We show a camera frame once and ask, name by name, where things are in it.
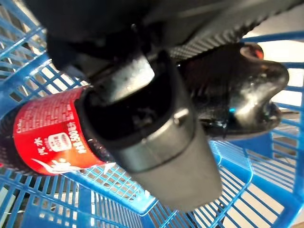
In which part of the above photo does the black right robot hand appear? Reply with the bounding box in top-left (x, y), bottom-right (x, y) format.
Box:
top-left (23, 0), bottom-right (295, 212)

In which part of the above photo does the blue plastic shopping basket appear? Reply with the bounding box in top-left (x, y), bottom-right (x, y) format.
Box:
top-left (0, 0), bottom-right (304, 228)

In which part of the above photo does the cola bottle red label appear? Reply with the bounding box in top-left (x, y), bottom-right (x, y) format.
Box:
top-left (0, 45), bottom-right (264, 178)

